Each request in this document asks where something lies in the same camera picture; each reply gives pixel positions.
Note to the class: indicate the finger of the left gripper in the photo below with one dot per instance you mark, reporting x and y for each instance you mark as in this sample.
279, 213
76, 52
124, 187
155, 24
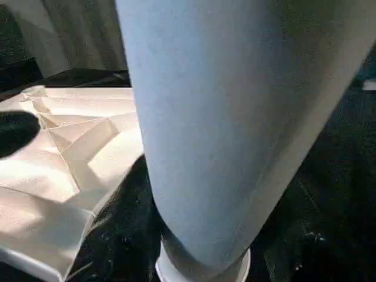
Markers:
17, 132

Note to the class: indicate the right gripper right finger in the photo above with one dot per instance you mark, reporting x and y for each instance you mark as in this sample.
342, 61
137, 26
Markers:
308, 255

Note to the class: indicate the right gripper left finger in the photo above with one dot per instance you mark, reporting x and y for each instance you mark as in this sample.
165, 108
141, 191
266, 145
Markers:
123, 235

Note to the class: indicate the white plastic table top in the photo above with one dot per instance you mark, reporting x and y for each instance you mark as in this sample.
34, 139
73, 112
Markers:
58, 182

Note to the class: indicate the white plastic table leg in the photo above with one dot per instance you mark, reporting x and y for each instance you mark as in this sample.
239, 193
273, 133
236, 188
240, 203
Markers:
220, 117

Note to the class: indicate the black table mat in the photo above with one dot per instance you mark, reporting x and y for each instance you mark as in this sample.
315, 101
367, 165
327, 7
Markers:
337, 147

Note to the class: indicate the grey pleated curtain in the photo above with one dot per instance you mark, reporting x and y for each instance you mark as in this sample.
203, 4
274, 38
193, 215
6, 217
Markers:
73, 32

